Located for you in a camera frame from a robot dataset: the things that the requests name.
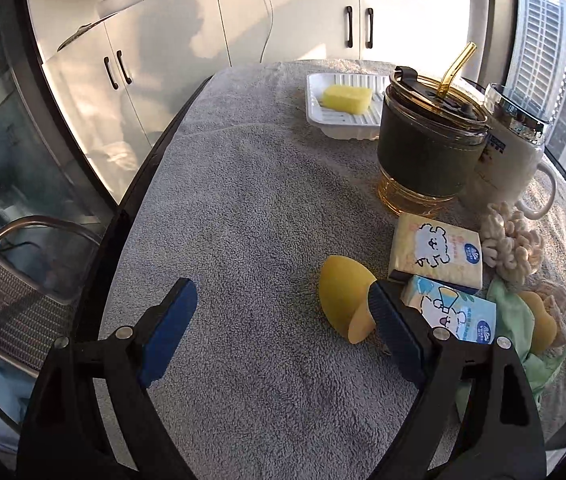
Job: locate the yellow egg-shaped makeup sponge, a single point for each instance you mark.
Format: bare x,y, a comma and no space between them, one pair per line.
343,295

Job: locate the white ribbed plastic tray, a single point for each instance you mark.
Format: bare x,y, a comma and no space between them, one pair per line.
348,120

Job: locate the grey terry towel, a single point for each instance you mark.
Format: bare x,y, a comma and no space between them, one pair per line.
263,210

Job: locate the blue tissue pack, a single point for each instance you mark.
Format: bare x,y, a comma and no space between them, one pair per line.
443,305

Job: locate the yellow block sponge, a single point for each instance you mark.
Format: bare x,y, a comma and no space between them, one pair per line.
347,98

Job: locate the white mug with lid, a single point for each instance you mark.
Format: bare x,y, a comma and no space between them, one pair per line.
508,170

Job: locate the yellow tissue pack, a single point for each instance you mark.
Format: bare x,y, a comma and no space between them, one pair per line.
438,250

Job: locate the white cabinet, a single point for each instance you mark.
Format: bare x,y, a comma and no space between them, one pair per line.
173,60

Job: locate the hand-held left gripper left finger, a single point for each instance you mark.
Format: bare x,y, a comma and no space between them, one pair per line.
178,320

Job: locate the light green cloth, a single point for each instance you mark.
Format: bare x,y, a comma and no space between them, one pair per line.
510,310

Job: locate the metal mesh chair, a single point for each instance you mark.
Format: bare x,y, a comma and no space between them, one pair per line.
13,305

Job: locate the cream chenille scrunchie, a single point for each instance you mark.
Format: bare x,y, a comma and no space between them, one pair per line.
510,245

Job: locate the high-rise building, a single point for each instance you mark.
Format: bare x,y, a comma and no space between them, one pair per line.
558,70

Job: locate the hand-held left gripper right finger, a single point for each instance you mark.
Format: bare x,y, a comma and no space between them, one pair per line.
388,320

